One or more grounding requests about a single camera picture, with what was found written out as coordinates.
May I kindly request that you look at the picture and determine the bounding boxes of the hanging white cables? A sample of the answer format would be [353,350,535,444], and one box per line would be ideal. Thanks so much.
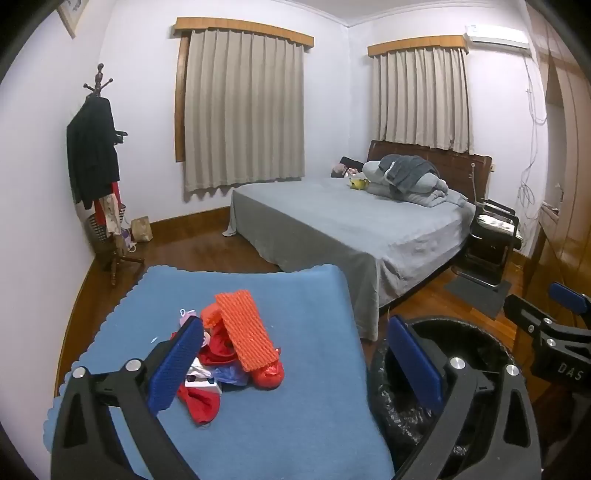
[518,51,548,217]

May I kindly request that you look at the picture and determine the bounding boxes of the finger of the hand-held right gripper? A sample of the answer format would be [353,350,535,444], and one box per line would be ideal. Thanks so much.
[503,294,556,341]
[549,282,591,319]

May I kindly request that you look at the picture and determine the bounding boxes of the small orange foam net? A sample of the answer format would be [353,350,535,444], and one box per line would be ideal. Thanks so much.
[200,302,225,329]

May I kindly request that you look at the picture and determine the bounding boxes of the blue scalloped mat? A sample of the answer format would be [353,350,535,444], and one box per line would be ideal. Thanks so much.
[44,264,398,480]

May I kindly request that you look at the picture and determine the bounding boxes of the black metal chair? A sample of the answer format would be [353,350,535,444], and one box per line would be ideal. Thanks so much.
[450,198,523,291]

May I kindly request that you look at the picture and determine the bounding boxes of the wide beige curtain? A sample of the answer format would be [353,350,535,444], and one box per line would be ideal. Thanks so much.
[184,28,306,193]

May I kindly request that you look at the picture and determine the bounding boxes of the white and blue box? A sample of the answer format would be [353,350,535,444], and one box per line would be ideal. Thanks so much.
[185,367,222,394]

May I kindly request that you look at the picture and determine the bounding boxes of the large orange foam net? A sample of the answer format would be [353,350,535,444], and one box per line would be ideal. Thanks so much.
[215,289,281,373]

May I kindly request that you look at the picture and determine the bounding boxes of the black coat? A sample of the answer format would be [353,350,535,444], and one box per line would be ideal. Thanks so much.
[66,96,122,210]

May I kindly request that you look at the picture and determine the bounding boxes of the wooden coat rack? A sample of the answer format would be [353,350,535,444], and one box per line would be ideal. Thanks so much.
[83,64,147,289]

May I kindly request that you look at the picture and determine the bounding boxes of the brown wooden headboard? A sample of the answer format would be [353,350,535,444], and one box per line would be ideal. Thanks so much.
[368,140,493,204]

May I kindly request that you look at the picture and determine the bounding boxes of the checked basket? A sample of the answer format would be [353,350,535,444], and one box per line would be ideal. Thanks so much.
[87,211,128,256]

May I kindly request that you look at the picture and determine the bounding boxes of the chair seat cushion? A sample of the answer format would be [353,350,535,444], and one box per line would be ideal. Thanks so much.
[475,213,522,232]

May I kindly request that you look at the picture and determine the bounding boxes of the white air conditioner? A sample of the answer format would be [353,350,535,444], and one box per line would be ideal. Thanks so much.
[464,24,532,51]

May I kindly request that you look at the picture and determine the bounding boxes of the folded light grey quilt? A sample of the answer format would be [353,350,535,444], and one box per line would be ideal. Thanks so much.
[361,157,468,209]

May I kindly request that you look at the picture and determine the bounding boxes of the long wooden curtain pelmet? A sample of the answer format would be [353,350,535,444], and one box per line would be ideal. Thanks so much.
[174,17,315,48]

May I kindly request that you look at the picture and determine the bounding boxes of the brown paper bag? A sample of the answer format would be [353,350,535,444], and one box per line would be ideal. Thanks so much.
[130,216,154,243]

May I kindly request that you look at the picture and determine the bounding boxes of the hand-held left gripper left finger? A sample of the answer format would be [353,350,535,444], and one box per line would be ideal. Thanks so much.
[50,316,205,480]

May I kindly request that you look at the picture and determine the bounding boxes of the red plastic bag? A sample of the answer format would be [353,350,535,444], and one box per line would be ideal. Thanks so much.
[248,354,285,391]

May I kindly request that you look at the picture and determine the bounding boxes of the blue plastic bag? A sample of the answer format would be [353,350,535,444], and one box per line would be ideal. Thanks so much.
[211,364,251,387]

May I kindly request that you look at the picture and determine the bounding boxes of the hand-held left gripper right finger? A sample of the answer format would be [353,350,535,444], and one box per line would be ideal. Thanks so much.
[387,316,542,480]

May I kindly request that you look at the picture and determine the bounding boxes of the bed with grey sheet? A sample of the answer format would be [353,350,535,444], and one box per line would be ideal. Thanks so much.
[224,178,477,342]

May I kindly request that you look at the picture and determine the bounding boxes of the grey floor mat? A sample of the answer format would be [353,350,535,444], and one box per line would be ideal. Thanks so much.
[444,272,512,320]

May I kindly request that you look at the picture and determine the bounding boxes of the patterned hanging cloth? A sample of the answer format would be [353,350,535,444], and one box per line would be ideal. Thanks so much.
[95,194,126,241]

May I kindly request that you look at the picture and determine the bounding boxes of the black lined trash bin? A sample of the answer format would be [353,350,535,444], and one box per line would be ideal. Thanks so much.
[367,316,528,480]

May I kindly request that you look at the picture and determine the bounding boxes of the short wooden curtain pelmet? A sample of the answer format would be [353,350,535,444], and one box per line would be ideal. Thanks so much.
[368,35,469,58]

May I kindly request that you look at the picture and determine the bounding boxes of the framed wall picture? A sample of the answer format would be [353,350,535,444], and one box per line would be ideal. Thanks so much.
[58,0,91,38]

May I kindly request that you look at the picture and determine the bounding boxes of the wooden wardrobe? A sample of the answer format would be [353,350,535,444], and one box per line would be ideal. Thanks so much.
[512,0,591,337]

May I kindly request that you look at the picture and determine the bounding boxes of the narrow beige curtain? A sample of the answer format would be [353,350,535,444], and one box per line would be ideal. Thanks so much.
[373,46,472,154]

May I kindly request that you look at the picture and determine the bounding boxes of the dark grey garment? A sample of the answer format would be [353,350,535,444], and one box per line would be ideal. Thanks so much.
[379,155,439,195]

